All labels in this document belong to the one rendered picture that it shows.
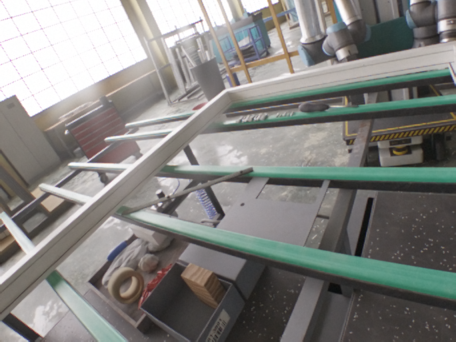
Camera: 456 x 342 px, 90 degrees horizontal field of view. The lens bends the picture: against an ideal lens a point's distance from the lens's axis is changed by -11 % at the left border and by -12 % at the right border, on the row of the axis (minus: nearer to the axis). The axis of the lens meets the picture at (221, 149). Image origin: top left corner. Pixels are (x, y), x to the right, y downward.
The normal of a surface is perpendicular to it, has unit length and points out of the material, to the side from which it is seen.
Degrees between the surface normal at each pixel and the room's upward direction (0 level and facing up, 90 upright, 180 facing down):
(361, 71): 90
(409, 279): 0
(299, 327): 0
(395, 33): 90
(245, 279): 90
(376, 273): 0
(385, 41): 90
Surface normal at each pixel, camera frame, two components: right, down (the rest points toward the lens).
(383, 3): -0.38, 0.54
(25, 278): 0.77, -0.04
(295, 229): -0.38, -0.83
